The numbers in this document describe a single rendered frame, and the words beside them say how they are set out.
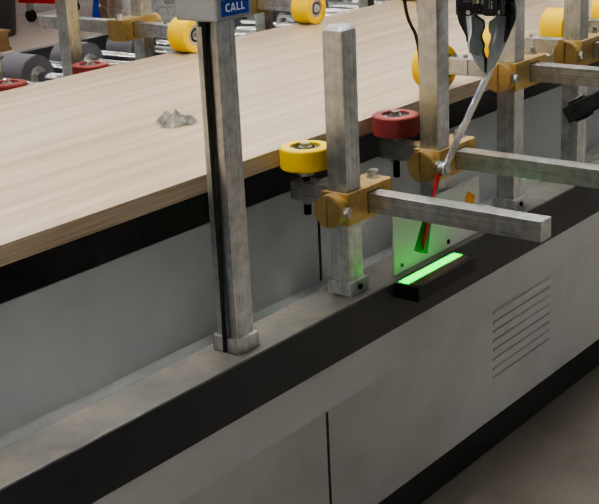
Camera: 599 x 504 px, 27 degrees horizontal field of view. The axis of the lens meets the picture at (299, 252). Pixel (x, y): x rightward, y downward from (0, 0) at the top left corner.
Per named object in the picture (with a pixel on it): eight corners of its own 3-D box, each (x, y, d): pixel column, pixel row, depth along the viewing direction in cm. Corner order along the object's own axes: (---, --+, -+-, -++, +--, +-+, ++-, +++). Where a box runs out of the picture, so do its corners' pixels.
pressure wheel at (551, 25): (573, 0, 269) (558, 24, 265) (581, 29, 274) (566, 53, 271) (548, -1, 272) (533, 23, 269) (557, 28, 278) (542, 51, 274)
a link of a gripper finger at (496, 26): (480, 78, 193) (480, 17, 190) (487, 71, 198) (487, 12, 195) (500, 78, 192) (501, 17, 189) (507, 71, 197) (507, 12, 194)
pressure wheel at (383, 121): (429, 174, 217) (428, 108, 213) (403, 185, 211) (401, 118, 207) (390, 168, 221) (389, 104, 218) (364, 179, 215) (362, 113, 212)
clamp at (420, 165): (476, 165, 211) (476, 136, 210) (433, 184, 201) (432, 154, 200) (447, 161, 215) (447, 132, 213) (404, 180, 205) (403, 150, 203)
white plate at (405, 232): (480, 232, 216) (480, 175, 212) (395, 276, 197) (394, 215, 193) (477, 231, 216) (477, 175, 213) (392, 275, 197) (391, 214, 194)
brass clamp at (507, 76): (550, 80, 226) (550, 52, 225) (513, 94, 216) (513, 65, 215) (519, 78, 230) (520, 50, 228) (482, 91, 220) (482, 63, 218)
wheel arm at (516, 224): (551, 242, 174) (552, 212, 172) (540, 249, 171) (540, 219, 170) (304, 199, 199) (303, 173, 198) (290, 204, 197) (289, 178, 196)
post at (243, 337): (259, 345, 173) (239, 16, 158) (236, 357, 169) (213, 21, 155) (235, 338, 175) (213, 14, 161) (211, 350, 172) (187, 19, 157)
